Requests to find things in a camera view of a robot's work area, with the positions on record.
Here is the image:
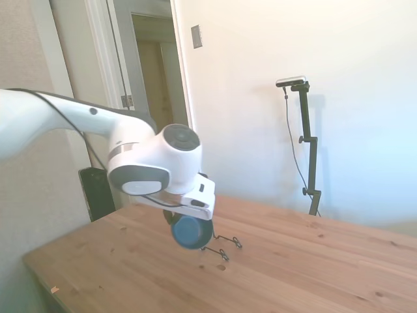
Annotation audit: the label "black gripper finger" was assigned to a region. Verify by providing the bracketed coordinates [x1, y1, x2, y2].
[163, 209, 179, 227]

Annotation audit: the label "black exterior camera cable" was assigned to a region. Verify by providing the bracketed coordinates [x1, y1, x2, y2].
[282, 85, 311, 192]

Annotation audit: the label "black box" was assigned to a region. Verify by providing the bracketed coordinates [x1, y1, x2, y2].
[78, 166, 117, 223]

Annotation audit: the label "grey wall switch plate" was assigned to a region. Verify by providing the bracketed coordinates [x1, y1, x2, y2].
[190, 23, 204, 50]

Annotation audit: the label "black jointed camera stand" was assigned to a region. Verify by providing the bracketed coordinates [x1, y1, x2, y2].
[289, 82, 323, 216]

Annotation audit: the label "silver exterior camera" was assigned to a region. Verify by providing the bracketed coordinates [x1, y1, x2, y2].
[275, 75, 308, 89]

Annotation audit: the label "white door frame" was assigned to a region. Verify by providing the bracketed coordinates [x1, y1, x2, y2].
[85, 0, 196, 131]

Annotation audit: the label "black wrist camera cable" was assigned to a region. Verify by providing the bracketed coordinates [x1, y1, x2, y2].
[31, 91, 184, 208]

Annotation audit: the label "black wire dish rack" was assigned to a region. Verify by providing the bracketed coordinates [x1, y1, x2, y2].
[199, 231, 244, 262]

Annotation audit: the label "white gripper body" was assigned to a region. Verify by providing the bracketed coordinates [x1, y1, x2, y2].
[134, 174, 217, 221]

